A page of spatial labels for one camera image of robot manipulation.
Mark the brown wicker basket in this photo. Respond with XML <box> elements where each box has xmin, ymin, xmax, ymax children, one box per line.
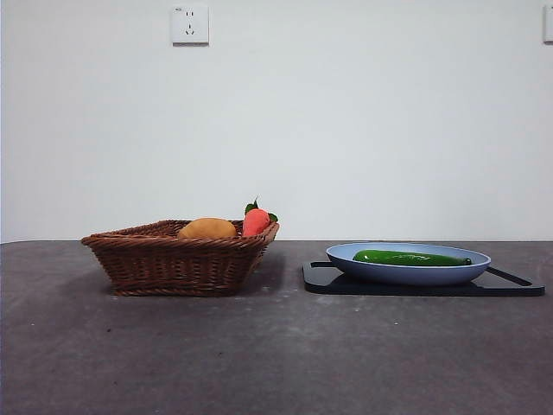
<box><xmin>80</xmin><ymin>219</ymin><xmax>281</xmax><ymax>297</ymax></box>

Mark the orange carrot with green leaves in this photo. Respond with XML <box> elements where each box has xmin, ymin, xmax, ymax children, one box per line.
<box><xmin>241</xmin><ymin>195</ymin><xmax>279</xmax><ymax>238</ymax></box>

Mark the white wall socket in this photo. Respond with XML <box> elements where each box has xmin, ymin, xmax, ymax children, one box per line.
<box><xmin>171</xmin><ymin>3</ymin><xmax>210</xmax><ymax>46</ymax></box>

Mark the yellow-brown potato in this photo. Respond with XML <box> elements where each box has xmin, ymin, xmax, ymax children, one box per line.
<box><xmin>177</xmin><ymin>217</ymin><xmax>238</xmax><ymax>239</ymax></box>

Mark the green chili pepper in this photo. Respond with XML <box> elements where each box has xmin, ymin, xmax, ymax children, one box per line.
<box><xmin>352</xmin><ymin>249</ymin><xmax>474</xmax><ymax>267</ymax></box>

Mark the dark rectangular tray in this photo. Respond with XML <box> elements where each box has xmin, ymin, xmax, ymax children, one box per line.
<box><xmin>301</xmin><ymin>259</ymin><xmax>546</xmax><ymax>297</ymax></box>

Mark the light blue round plate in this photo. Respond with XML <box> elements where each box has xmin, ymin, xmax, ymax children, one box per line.
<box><xmin>325</xmin><ymin>241</ymin><xmax>493</xmax><ymax>287</ymax></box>

